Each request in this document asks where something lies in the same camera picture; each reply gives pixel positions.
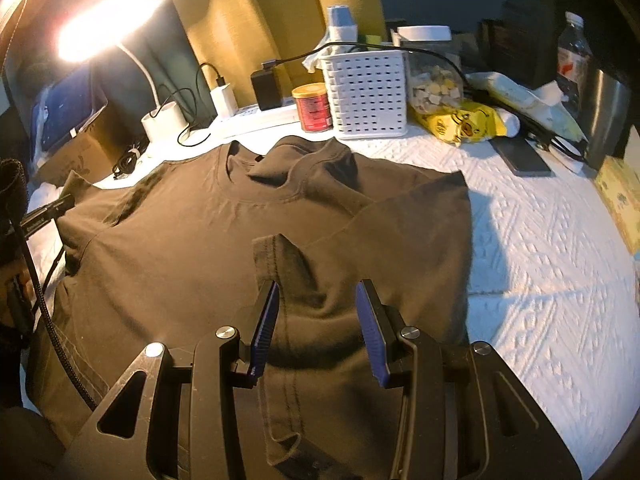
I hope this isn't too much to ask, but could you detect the white desk lamp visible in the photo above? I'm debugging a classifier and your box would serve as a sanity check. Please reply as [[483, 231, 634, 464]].
[[55, 0, 213, 148]]

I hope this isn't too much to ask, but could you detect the clear water bottle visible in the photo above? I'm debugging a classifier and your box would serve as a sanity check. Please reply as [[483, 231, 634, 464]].
[[556, 11, 593, 121]]

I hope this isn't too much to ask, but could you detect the white power strip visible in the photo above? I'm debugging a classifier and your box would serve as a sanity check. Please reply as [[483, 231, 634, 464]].
[[207, 97, 301, 133]]

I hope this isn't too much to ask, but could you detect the brown cardboard box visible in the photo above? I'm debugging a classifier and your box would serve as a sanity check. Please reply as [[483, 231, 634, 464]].
[[30, 105, 146, 188]]

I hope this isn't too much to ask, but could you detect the glass jar with white lid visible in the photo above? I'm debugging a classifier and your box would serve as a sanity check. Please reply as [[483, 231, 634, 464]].
[[397, 25, 468, 116]]

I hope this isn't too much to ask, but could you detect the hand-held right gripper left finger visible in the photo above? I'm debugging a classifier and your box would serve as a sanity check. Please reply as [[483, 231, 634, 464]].
[[62, 280, 281, 480]]

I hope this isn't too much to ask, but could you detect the red tin can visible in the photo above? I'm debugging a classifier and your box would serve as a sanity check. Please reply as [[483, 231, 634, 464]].
[[291, 82, 333, 133]]

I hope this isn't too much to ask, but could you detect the steel container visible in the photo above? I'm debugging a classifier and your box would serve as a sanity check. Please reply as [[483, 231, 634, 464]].
[[575, 57, 633, 171]]

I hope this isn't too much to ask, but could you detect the yellow curtain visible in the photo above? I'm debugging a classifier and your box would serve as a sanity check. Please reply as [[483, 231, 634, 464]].
[[160, 0, 388, 106]]

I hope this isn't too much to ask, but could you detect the white perforated plastic basket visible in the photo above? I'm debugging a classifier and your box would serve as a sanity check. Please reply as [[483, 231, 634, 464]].
[[319, 49, 412, 140]]

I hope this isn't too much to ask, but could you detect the white charger adapter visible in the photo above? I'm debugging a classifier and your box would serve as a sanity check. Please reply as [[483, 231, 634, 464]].
[[210, 81, 238, 118]]

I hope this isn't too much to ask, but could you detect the black charger adapter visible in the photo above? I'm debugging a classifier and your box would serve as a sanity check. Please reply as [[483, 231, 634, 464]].
[[250, 69, 284, 111]]

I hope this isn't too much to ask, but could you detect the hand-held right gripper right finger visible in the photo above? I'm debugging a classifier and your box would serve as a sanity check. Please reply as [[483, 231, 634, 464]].
[[354, 279, 583, 480]]

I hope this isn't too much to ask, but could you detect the black charging cable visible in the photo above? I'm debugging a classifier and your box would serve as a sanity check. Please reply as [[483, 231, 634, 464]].
[[261, 41, 468, 91]]

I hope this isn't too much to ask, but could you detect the black cable bundle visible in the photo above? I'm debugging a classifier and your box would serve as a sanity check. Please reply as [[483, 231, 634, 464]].
[[111, 144, 143, 179]]

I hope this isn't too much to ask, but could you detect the stack of blue cups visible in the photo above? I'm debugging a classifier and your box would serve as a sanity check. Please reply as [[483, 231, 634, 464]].
[[325, 5, 360, 43]]

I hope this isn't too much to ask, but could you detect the dark brown t-shirt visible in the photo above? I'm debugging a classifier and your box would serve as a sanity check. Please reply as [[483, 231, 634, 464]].
[[27, 136, 473, 480]]

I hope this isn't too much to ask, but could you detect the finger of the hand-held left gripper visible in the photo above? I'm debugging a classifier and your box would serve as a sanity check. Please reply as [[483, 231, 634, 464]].
[[20, 195, 76, 233]]

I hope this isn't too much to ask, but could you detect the crumpled white tissue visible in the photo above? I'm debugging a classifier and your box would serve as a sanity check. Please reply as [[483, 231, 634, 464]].
[[301, 30, 361, 75], [532, 80, 571, 108]]

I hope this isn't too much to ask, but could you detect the blue plastic packet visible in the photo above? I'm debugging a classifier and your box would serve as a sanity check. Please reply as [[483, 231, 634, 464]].
[[30, 62, 108, 153]]

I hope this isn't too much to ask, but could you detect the yellow snack bag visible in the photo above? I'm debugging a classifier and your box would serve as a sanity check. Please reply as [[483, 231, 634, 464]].
[[412, 100, 508, 148]]

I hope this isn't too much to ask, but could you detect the black braided cable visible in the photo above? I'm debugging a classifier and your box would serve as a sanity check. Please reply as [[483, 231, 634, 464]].
[[10, 217, 98, 411]]

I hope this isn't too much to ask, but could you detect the black smartphone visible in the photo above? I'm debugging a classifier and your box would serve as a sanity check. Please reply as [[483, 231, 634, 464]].
[[487, 136, 553, 177]]

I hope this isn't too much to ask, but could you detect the thin black charger cable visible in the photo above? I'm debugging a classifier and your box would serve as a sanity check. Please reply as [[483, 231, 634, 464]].
[[157, 62, 226, 148]]

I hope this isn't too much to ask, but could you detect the white wipes packet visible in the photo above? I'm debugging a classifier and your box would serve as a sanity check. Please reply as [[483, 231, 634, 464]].
[[465, 71, 588, 143]]

